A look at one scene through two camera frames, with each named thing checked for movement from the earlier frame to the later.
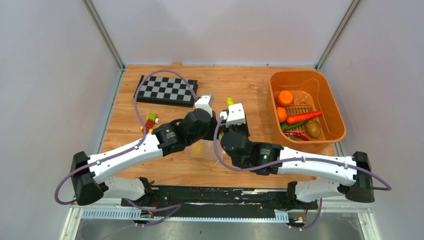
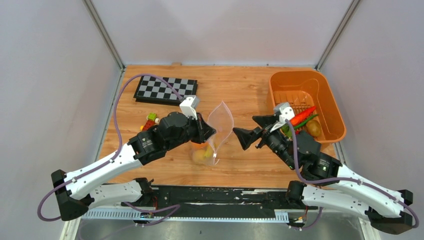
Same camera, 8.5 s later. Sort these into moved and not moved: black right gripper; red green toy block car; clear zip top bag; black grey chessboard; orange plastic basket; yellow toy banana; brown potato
Moved: clear zip top bag; yellow toy banana; black right gripper
Not moved: orange plastic basket; brown potato; red green toy block car; black grey chessboard
